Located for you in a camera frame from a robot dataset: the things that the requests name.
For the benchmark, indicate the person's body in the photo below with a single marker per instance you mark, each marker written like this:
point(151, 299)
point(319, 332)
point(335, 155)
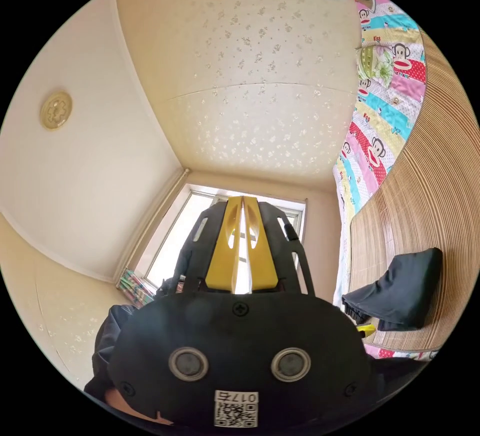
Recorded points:
point(105, 350)

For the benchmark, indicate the window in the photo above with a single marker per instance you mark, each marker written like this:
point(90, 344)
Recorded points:
point(176, 233)

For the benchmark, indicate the bed with woven mat and quilt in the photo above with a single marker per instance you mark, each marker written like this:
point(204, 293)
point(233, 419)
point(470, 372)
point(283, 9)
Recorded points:
point(431, 181)

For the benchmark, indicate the striped colourful curtain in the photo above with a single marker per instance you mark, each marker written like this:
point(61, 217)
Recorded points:
point(135, 287)

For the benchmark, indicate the round golden ceiling lamp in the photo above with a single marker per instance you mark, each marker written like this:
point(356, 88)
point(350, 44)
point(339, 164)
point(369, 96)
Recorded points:
point(56, 110)

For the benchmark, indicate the black pants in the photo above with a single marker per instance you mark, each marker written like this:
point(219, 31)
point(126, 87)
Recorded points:
point(405, 286)

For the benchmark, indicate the person's right hand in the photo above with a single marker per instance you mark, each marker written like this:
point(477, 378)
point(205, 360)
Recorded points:
point(123, 408)

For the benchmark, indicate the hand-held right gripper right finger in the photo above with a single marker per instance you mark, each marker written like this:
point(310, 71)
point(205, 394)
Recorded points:
point(262, 256)

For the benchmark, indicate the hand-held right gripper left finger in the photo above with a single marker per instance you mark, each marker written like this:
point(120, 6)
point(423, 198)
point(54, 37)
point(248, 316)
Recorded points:
point(222, 252)

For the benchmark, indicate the floral green pillow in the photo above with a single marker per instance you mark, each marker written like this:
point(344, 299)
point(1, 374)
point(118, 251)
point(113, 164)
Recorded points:
point(373, 63)

